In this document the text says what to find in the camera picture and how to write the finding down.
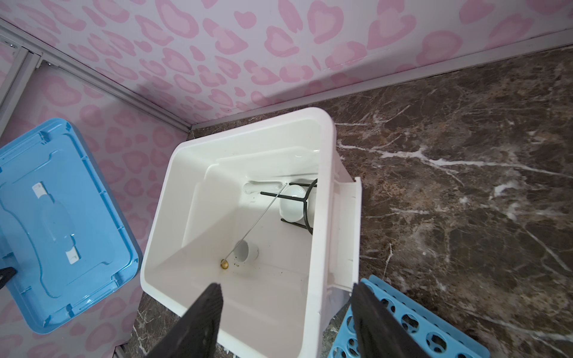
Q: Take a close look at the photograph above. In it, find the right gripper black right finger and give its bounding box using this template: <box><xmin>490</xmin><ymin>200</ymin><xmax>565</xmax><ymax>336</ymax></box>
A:
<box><xmin>351</xmin><ymin>282</ymin><xmax>428</xmax><ymax>357</ymax></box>

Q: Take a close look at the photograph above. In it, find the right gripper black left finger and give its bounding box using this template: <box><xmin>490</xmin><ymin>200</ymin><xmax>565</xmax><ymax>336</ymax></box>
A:
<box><xmin>146</xmin><ymin>283</ymin><xmax>223</xmax><ymax>358</ymax></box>

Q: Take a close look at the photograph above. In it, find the thin glass stirring rod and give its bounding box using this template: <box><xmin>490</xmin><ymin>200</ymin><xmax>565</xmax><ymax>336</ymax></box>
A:
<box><xmin>220</xmin><ymin>183</ymin><xmax>288</xmax><ymax>270</ymax></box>

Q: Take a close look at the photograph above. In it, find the small white crucible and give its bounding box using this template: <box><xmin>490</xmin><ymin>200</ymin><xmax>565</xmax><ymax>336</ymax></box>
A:
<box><xmin>233</xmin><ymin>240</ymin><xmax>259</xmax><ymax>264</ymax></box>

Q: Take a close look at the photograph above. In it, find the black wire ring stand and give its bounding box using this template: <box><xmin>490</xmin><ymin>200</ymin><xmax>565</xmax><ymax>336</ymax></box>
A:
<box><xmin>260</xmin><ymin>179</ymin><xmax>318</xmax><ymax>235</ymax></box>

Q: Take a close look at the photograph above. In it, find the white plastic storage box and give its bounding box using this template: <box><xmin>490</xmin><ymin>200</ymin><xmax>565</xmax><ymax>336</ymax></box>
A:
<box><xmin>140</xmin><ymin>107</ymin><xmax>362</xmax><ymax>357</ymax></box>

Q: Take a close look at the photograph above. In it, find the white evaporating dish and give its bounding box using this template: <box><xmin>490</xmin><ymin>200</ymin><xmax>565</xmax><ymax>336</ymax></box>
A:
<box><xmin>279</xmin><ymin>185</ymin><xmax>306</xmax><ymax>222</ymax></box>

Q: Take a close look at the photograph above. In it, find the blue plastic box lid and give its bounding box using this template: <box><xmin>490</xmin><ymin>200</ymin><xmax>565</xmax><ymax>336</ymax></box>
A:
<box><xmin>1</xmin><ymin>118</ymin><xmax>143</xmax><ymax>335</ymax></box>

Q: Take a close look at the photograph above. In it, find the blue test tube rack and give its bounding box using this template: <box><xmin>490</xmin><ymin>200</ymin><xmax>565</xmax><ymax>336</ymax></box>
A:
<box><xmin>328</xmin><ymin>275</ymin><xmax>491</xmax><ymax>357</ymax></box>

